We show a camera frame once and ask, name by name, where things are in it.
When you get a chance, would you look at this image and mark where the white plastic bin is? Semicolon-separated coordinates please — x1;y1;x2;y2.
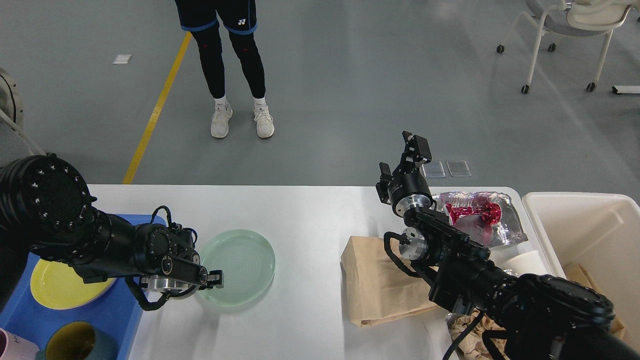
522;192;640;350

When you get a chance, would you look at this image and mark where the white paper cup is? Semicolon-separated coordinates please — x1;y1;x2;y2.
500;250;550;276

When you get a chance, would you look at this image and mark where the floor outlet plate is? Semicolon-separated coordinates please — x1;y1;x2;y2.
446;160;472;177
421;161;447;179

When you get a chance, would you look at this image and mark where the brown paper bag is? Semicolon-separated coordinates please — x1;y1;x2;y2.
340;235;438;328

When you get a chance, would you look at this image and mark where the pale green plate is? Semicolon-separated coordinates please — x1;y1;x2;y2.
198;228;275;307

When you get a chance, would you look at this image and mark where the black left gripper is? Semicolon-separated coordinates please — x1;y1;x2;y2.
146;255;224;298

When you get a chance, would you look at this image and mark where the pink cup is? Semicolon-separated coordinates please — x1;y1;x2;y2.
0;328;41;360

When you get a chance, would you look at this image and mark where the white rolling chair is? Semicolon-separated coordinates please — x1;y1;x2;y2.
496;0;639;94

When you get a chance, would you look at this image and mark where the teal mug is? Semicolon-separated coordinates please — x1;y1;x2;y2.
35;321;119;360

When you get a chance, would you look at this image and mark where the person in black clothes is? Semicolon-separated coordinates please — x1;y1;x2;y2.
174;0;275;139

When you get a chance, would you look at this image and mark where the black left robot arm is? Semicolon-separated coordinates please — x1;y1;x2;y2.
0;153;225;312

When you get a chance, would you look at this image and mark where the blue plastic tray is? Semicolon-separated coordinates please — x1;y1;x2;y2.
0;215;167;360

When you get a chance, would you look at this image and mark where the floor outlet plate left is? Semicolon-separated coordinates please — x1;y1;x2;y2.
421;161;447;179

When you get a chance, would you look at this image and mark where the silver red foil wrapper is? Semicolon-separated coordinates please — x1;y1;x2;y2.
433;191;529;248

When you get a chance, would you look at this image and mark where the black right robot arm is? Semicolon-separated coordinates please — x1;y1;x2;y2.
375;131;639;360

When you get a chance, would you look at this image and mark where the yellow plate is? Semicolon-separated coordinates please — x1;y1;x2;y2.
29;259;115;310

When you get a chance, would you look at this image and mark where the grey chair at left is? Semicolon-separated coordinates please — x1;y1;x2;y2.
0;68;46;156

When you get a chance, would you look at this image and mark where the floor outlet plate right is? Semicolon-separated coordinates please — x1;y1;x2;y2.
446;160;472;177

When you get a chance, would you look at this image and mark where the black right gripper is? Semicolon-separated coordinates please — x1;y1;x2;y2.
376;131;435;218

